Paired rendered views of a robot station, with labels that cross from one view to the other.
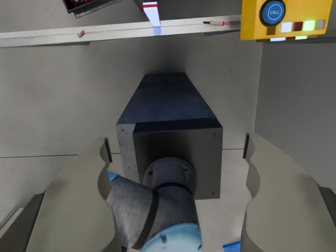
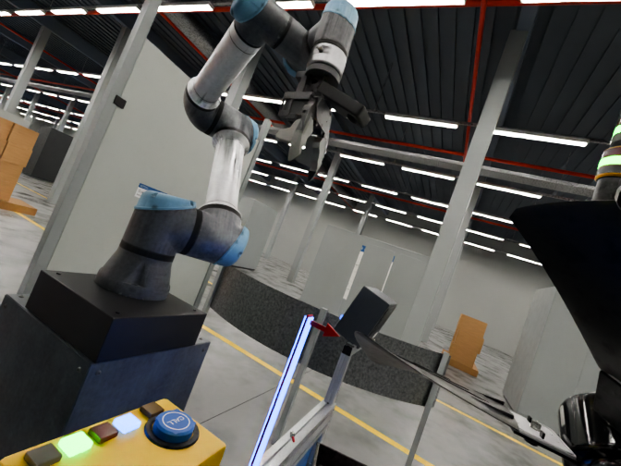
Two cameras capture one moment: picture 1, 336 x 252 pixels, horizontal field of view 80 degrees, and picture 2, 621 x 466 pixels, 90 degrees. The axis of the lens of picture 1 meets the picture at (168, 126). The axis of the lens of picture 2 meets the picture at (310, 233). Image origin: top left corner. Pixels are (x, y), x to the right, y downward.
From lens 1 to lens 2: 62 cm
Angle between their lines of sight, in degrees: 84
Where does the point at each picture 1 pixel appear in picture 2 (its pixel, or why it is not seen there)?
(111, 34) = (272, 454)
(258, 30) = (169, 406)
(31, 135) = not seen: hidden behind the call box
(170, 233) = (188, 203)
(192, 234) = (168, 200)
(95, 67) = not seen: outside the picture
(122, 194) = (223, 235)
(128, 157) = not seen: hidden behind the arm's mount
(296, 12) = (127, 450)
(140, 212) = (208, 222)
